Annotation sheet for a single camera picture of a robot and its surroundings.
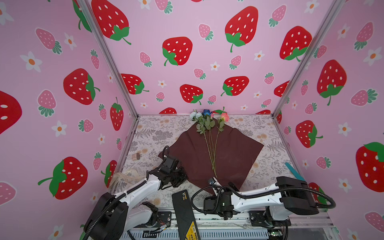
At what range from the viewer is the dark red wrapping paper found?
3.02ft

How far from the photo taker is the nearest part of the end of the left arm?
0.63m

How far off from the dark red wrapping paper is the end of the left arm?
12 centimetres
